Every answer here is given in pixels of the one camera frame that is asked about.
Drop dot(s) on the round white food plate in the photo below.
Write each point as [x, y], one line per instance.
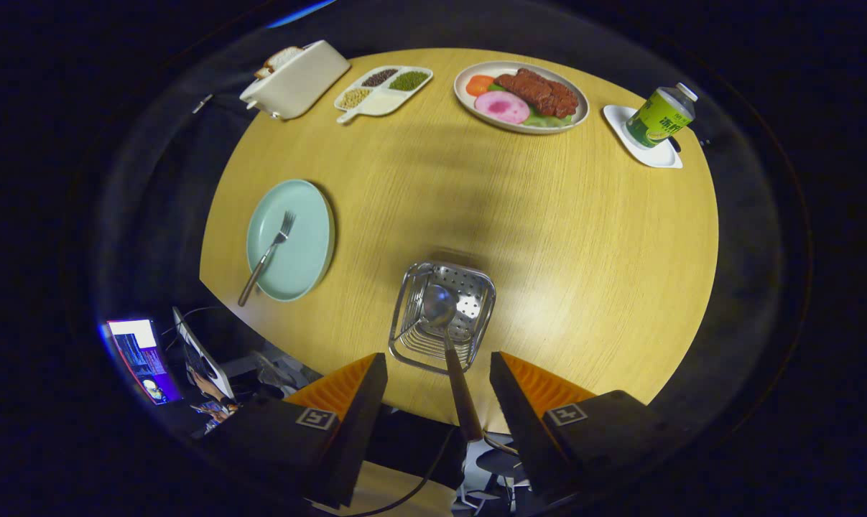
[469, 104]

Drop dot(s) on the grey tablet on stand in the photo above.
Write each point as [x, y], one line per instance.
[200, 355]

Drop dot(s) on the bread slice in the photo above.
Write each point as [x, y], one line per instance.
[279, 59]

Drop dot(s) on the perforated metal cutlery basket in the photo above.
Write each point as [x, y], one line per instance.
[469, 287]

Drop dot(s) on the pink ham slice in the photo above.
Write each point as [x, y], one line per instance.
[501, 106]

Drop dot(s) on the green drink can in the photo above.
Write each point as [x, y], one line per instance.
[659, 115]

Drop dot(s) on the white divided bean dish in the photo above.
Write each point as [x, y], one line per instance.
[381, 104]

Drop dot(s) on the green lettuce leaf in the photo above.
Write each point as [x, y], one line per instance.
[548, 122]

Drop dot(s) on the orange carrot slice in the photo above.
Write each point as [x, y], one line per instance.
[479, 84]

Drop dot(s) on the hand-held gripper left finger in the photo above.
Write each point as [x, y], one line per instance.
[358, 424]

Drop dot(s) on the laptop with lit screen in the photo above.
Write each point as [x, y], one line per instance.
[142, 359]

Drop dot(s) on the round teal plate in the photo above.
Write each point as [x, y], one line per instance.
[300, 258]

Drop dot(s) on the white square saucer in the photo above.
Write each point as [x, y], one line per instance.
[656, 154]

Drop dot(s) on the white toaster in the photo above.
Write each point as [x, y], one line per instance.
[300, 82]

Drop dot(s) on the beige cloth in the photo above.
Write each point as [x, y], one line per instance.
[397, 495]

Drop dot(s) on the brown meat slices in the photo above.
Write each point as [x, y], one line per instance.
[541, 92]

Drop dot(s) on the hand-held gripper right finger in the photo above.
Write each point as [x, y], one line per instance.
[519, 424]

